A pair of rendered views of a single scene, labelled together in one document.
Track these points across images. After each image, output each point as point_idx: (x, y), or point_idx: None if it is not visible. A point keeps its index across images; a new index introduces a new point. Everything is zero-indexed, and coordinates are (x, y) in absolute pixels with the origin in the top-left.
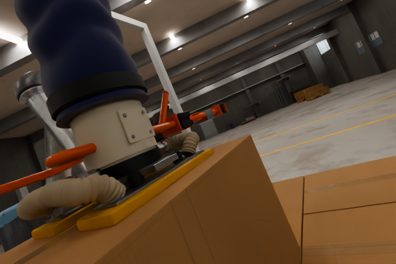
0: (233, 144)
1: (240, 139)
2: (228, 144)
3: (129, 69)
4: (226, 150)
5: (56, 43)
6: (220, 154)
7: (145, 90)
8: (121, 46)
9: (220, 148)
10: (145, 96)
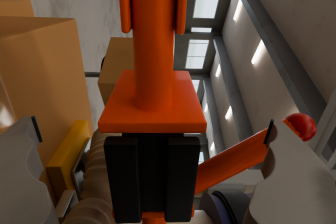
0: (80, 80)
1: (75, 48)
2: (72, 74)
3: None
4: (88, 114)
5: None
6: (90, 129)
7: (214, 193)
8: None
9: (68, 89)
10: (205, 197)
